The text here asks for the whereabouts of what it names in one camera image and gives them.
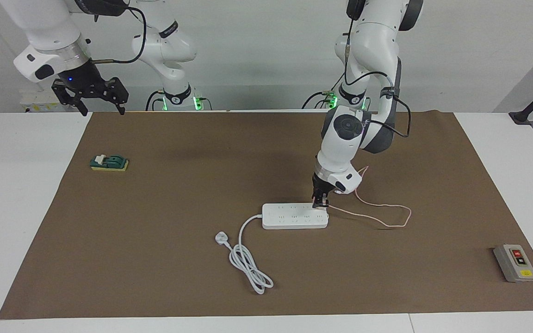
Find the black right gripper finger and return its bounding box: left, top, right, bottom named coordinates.
left=105, top=78, right=129, bottom=115
left=52, top=81, right=89, bottom=116

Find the pink charging cable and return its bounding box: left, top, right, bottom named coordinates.
left=328, top=166, right=412, bottom=228

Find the white power strip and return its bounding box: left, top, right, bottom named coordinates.
left=262, top=203, right=330, bottom=230

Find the white box with yellow labels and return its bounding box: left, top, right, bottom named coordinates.
left=20, top=90, right=61, bottom=113

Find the brown table mat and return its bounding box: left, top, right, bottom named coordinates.
left=0, top=111, right=533, bottom=320

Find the black base cable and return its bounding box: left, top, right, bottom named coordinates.
left=302, top=72, right=346, bottom=110
left=145, top=90, right=165, bottom=111

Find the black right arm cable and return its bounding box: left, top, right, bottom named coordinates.
left=92, top=7, right=148, bottom=64

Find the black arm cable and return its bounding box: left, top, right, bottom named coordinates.
left=92, top=7, right=148, bottom=64
left=343, top=0, right=411, bottom=138

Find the green knife switch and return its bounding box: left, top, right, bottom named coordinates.
left=90, top=154, right=129, bottom=172

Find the white power cord with plug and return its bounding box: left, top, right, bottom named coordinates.
left=215, top=214, right=274, bottom=295

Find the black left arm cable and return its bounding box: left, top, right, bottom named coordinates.
left=343, top=0, right=411, bottom=138

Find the grey switch box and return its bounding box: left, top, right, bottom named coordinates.
left=493, top=244, right=533, bottom=283

